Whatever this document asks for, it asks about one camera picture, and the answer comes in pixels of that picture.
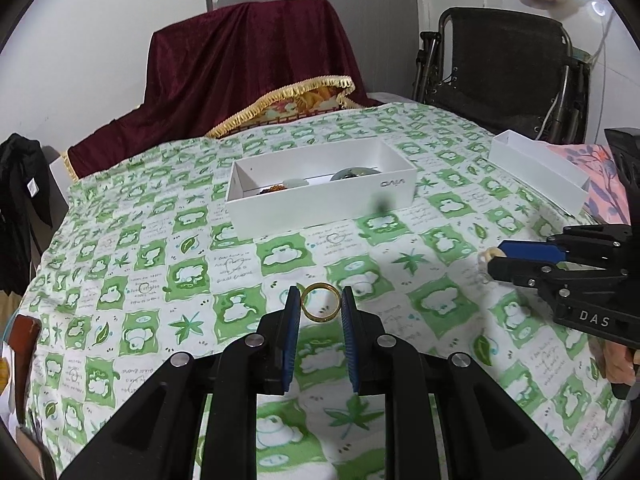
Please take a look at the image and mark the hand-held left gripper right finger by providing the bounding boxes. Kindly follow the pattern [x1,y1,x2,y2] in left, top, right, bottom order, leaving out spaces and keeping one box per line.
[341,286,583,480]

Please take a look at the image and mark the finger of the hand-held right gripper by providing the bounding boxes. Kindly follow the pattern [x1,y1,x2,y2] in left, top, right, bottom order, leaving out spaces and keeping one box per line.
[487,256,626,292]
[496,224,636,265]

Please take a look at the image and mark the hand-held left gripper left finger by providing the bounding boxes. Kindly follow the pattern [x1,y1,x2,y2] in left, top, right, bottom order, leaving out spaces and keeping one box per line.
[57,285,302,480]

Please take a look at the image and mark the gold ring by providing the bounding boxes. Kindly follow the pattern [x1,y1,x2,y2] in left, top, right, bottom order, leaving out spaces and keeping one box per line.
[300,282,343,323]

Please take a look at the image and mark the white cardboard box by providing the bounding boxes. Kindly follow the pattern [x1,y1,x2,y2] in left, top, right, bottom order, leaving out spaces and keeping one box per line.
[224,137,418,241]

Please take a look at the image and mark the person's right hand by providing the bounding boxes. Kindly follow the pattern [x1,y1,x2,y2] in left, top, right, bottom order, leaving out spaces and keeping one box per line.
[604,343,636,387]

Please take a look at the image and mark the white box lid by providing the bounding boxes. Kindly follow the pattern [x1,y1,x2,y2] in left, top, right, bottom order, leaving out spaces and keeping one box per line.
[487,129,591,217]

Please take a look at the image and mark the green printed tablecloth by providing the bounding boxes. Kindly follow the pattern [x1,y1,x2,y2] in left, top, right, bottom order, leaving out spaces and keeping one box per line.
[22,101,636,480]

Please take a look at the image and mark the grey round object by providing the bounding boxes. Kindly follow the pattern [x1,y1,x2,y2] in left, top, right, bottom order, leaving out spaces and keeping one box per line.
[329,166,382,182]

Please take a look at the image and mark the black folding chair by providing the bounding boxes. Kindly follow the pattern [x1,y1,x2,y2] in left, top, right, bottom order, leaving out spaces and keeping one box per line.
[411,6,593,146]

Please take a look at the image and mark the gold-fringed printed cushion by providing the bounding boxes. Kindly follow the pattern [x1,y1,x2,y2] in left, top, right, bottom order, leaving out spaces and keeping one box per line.
[205,75,357,140]

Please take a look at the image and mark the brown wooden furniture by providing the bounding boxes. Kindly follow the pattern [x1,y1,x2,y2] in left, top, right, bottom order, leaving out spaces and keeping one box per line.
[10,314,42,428]

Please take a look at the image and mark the brown cardboard box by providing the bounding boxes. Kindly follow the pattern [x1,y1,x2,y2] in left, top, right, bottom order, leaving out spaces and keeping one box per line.
[15,425,58,480]

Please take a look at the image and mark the dark red velvet cloth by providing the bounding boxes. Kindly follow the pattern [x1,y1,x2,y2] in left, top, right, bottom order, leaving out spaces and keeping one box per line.
[66,0,383,181]

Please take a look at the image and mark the black jacket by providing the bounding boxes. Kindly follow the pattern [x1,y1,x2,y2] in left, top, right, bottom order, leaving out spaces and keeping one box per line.
[0,132,53,296]

